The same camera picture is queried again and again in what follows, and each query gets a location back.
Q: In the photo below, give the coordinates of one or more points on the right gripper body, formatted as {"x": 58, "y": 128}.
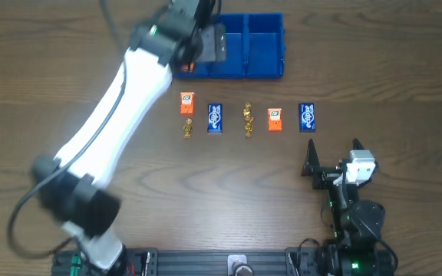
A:
{"x": 326, "y": 177}

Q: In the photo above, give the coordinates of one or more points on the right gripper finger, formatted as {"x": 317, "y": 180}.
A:
{"x": 311, "y": 161}
{"x": 357, "y": 145}

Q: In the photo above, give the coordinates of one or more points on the blue candy pack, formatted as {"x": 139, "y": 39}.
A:
{"x": 214, "y": 118}
{"x": 307, "y": 117}

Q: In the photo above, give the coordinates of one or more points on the gold candy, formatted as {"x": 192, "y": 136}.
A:
{"x": 187, "y": 128}
{"x": 249, "y": 128}
{"x": 247, "y": 111}

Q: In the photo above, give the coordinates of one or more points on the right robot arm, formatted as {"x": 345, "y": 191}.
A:
{"x": 367, "y": 218}

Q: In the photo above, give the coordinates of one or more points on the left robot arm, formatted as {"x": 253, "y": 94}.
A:
{"x": 129, "y": 99}

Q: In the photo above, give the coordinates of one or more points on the blue tray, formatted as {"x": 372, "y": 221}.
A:
{"x": 261, "y": 50}

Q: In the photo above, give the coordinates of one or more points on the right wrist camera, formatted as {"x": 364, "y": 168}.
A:
{"x": 360, "y": 165}

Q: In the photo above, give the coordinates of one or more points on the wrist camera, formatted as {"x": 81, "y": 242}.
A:
{"x": 360, "y": 165}
{"x": 213, "y": 42}

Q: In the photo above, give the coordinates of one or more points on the mounting rail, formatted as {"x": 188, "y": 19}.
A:
{"x": 198, "y": 262}

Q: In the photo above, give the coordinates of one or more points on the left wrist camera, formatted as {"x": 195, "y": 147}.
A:
{"x": 213, "y": 42}

